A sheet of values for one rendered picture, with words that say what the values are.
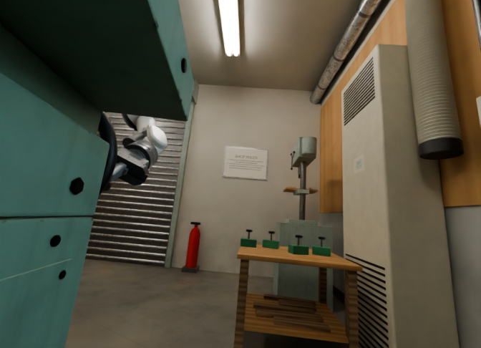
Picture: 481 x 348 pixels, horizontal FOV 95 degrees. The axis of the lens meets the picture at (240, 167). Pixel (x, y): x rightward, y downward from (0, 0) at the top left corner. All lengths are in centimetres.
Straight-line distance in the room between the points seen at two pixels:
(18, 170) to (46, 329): 15
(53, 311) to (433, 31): 167
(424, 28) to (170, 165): 290
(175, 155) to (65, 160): 310
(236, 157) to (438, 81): 238
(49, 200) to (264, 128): 320
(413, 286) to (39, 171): 139
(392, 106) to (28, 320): 152
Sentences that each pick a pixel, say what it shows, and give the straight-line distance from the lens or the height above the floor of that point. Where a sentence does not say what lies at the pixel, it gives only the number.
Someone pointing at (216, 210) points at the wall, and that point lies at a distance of 312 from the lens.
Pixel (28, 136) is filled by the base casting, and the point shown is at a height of 77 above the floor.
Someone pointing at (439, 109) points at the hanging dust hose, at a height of 128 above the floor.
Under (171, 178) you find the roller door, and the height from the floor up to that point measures 116.
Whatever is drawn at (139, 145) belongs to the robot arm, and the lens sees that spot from 67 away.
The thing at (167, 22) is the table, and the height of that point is 86.
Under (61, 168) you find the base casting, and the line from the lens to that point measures 25.
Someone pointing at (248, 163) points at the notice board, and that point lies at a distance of 316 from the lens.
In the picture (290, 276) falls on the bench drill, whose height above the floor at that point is 25.
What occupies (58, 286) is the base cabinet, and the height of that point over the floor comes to 65.
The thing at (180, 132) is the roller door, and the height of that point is 187.
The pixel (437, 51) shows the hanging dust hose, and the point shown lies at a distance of 156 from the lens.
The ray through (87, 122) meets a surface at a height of 82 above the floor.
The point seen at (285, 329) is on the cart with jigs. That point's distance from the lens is 142.
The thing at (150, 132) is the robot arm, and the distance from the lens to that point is 77.
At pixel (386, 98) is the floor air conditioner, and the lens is 153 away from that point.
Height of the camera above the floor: 73
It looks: 12 degrees up
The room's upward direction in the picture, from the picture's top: 5 degrees clockwise
